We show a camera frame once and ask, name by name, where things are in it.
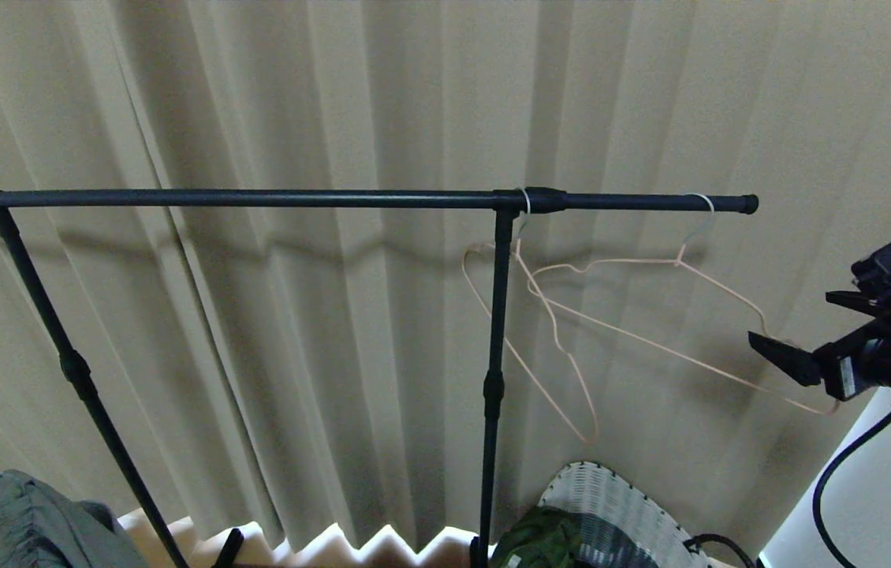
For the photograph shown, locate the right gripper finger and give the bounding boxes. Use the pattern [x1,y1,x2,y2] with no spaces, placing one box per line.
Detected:
[748,331,824,388]
[825,290,891,321]

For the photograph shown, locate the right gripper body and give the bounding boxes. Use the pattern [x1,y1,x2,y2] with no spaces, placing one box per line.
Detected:
[821,314,891,403]

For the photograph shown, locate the pink clothes hanger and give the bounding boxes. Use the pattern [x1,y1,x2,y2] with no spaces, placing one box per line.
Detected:
[461,189,601,445]
[528,193,841,417]

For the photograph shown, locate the pale grey shorts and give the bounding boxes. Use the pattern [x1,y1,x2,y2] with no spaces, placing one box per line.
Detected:
[0,471,151,568]

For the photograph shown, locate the white laundry basket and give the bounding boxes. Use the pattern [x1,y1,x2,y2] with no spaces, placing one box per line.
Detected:
[538,461,759,568]

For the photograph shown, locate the black clothes rack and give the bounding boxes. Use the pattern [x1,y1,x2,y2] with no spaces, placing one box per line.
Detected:
[0,187,759,568]

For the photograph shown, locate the green garment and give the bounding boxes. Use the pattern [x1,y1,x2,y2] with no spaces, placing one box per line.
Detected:
[490,506,585,568]

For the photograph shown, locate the beige curtain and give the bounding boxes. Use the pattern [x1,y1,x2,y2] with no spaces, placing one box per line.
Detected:
[0,0,891,555]

